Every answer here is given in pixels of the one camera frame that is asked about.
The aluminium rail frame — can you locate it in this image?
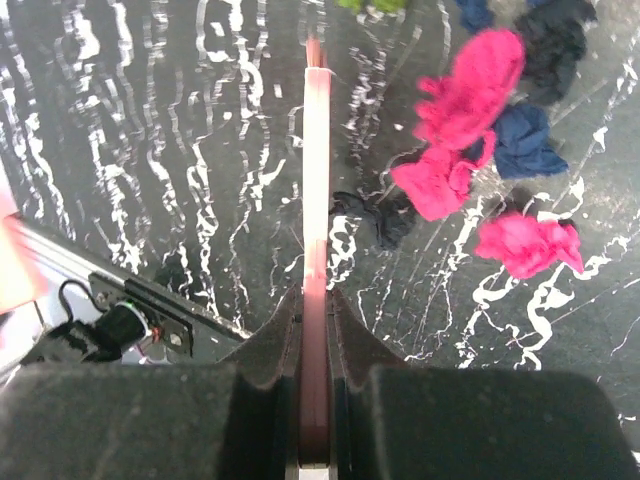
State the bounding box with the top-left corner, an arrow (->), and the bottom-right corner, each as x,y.
1,222 -> 249,383

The pink dustpan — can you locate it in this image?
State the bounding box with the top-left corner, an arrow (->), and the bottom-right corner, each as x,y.
1,191 -> 48,314

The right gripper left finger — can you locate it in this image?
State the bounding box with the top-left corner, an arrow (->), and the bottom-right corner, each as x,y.
1,292 -> 301,479

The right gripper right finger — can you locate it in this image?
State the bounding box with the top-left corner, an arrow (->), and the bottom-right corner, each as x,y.
328,291 -> 639,479

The dark paper scrap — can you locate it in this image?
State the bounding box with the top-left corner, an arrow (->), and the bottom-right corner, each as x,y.
329,191 -> 417,251

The green paper scrap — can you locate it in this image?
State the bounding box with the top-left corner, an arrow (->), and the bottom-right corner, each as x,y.
335,0 -> 409,14

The pink hand brush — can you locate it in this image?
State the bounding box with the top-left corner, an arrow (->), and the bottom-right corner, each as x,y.
299,37 -> 332,466

